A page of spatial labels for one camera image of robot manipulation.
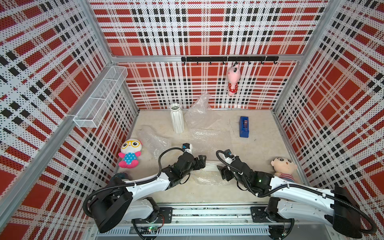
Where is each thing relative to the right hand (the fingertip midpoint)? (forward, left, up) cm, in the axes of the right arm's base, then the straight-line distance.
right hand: (225, 163), depth 80 cm
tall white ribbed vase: (+29, +29, +4) cm, 41 cm away
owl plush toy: (+12, +57, -6) cm, 59 cm away
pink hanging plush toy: (+47, -7, +24) cm, 53 cm away
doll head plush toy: (-1, -34, -5) cm, 34 cm away
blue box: (+30, -17, -7) cm, 36 cm away
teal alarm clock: (-5, +56, -2) cm, 56 cm away
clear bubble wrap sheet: (-4, +9, -11) cm, 15 cm away
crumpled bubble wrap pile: (+45, +14, -11) cm, 48 cm away
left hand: (+5, +12, -3) cm, 14 cm away
